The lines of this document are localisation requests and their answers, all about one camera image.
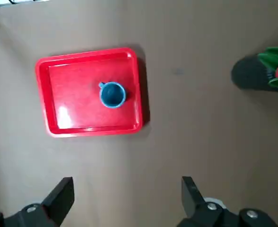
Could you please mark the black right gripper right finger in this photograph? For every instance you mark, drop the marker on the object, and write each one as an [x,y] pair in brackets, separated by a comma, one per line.
[193,201]

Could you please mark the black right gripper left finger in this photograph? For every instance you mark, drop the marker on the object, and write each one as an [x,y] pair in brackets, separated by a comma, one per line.
[56,203]

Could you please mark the blue cup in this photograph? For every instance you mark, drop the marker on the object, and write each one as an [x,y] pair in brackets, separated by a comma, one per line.
[112,95]

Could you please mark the red plastic tray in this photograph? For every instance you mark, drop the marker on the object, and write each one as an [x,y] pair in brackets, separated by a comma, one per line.
[77,104]

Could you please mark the black ribbed vase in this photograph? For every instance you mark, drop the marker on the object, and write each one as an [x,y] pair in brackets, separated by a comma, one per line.
[247,73]

